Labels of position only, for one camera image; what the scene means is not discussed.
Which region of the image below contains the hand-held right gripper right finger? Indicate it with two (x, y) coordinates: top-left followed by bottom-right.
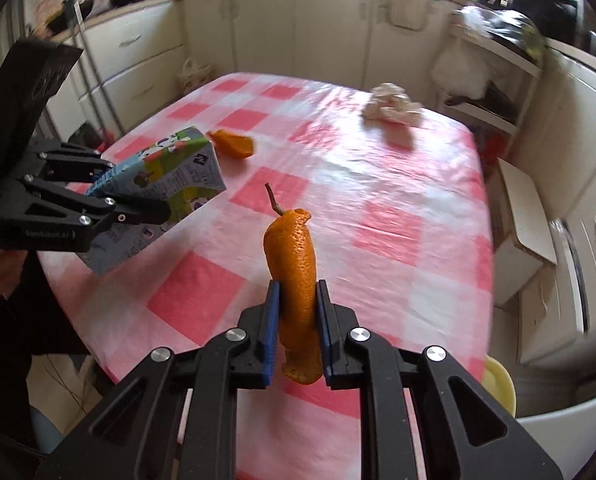
(315, 280), (563, 480)

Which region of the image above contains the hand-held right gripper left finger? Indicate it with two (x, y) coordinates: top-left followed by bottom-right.
(38, 280), (281, 480)

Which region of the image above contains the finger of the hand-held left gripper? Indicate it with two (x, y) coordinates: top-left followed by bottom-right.
(27, 140), (115, 182)
(20, 173), (172, 234)

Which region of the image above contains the blue milk carton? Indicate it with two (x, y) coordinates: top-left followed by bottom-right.
(75, 126), (228, 276)

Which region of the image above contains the orange peel with stem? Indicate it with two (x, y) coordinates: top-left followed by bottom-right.
(263, 183), (325, 386)

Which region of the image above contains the person's left hand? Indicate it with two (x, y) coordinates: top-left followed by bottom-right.
(0, 251), (30, 300)

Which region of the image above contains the woven shopping bag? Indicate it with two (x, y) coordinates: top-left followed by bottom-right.
(179, 57), (213, 93)

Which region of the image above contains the yellow plastic basin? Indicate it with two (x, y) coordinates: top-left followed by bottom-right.
(483, 357), (516, 418)

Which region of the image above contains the cardboard box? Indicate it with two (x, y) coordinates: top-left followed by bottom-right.
(495, 157), (559, 306)

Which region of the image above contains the cream kitchen cabinet run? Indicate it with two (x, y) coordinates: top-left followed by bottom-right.
(23, 0), (459, 128)

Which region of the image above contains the crumpled white paper napkin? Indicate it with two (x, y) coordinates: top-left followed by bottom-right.
(362, 82), (424, 128)

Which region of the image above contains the cream cabinet with drawers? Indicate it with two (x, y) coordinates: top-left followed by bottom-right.
(517, 40), (596, 367)

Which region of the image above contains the white hanging plastic bag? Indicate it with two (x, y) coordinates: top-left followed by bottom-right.
(430, 42), (496, 101)

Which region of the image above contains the white shelf unit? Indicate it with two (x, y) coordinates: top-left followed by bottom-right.
(440, 25), (545, 137)

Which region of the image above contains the white hanging towel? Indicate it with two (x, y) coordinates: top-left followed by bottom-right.
(380, 0), (431, 28)

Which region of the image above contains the dark green plastic bag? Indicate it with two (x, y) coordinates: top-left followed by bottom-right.
(458, 5), (549, 61)

